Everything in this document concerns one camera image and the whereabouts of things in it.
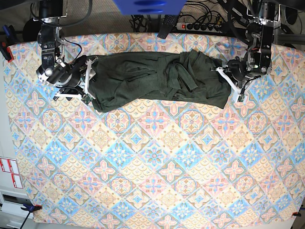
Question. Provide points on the black round stool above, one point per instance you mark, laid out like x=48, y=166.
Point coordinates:
x=31, y=30

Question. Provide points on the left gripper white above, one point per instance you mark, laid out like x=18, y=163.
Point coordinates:
x=237, y=86

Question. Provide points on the patterned colourful tablecloth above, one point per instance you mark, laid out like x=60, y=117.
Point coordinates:
x=160, y=164

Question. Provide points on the blue clamp upper left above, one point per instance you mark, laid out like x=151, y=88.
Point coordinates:
x=4, y=46

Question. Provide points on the blue clamp lower left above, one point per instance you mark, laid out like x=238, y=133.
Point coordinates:
x=29, y=209

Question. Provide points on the orange clamp lower right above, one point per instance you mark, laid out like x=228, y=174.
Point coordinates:
x=297, y=214

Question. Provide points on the white red-framed labels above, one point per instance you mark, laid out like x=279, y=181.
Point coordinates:
x=10, y=166

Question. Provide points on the dark green long-sleeve shirt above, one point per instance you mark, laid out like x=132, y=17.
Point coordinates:
x=188, y=77

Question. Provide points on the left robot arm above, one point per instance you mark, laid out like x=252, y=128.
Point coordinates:
x=253, y=24

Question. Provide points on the blue clamp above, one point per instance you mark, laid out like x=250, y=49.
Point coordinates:
x=4, y=46
x=29, y=209

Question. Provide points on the blue plastic box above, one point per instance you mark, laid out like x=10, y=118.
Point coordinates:
x=143, y=7

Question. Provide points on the black remote control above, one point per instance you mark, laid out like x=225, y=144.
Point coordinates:
x=168, y=23

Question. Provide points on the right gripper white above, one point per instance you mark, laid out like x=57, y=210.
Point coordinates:
x=74, y=80

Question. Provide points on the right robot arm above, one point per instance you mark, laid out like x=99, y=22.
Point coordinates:
x=51, y=40

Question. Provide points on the white power strip red switch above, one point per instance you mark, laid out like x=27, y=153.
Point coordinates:
x=183, y=26

